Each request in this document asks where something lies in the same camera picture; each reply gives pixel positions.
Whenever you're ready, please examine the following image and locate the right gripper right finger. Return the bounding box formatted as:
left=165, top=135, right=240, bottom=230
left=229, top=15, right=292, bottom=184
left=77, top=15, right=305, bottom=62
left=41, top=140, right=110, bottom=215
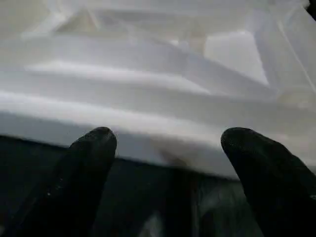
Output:
left=220, top=127, right=316, bottom=237

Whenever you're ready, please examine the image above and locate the white plastic table top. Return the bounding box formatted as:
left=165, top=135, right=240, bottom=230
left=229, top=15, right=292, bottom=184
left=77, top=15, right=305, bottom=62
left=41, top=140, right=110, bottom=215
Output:
left=0, top=0, right=316, bottom=183

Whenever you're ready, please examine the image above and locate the black table mat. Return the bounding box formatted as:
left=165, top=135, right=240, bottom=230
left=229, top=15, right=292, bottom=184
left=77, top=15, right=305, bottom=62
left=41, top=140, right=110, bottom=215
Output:
left=0, top=134, right=316, bottom=237

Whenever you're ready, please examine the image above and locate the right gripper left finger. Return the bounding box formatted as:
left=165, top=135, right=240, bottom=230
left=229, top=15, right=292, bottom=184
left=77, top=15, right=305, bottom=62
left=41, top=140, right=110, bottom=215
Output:
left=7, top=126, right=118, bottom=237

